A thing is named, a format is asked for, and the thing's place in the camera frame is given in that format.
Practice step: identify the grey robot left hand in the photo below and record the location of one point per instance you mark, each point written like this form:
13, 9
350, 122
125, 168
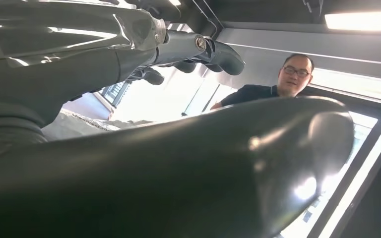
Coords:
177, 180

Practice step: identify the large white mailer red print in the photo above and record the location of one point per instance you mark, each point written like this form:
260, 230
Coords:
78, 126

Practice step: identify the person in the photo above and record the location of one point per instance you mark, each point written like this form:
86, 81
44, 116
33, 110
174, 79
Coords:
253, 93

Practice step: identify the ceiling light panel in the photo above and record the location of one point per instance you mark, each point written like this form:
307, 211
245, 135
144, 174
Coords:
361, 21

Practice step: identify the black window frame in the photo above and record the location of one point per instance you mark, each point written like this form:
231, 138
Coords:
368, 106

